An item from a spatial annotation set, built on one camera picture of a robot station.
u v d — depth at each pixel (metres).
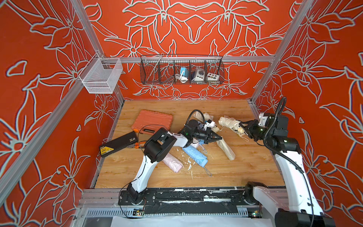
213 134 0.81
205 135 0.78
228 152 0.81
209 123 0.85
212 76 0.94
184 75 0.85
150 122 0.99
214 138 0.79
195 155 0.84
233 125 0.73
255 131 0.63
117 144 0.93
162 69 1.00
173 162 0.81
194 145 0.89
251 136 0.65
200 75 0.90
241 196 0.73
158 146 0.57
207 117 1.04
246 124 0.69
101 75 0.93
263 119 0.66
